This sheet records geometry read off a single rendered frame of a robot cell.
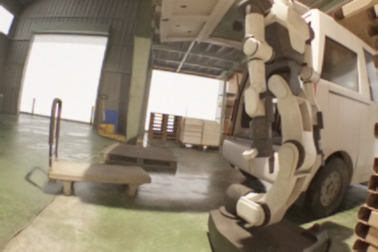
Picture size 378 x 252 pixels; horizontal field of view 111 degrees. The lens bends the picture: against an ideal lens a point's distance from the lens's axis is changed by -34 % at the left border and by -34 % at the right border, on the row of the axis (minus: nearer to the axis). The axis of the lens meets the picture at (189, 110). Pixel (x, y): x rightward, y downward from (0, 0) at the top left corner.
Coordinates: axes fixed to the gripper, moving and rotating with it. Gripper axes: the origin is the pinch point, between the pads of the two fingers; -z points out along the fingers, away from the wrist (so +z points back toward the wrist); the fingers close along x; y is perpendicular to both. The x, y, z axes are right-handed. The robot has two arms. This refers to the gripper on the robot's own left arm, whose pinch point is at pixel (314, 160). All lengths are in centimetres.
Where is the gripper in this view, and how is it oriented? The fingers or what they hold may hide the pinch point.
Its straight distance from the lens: 114.5
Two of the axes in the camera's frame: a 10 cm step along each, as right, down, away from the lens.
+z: 0.3, -9.7, 2.4
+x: 4.2, -2.1, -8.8
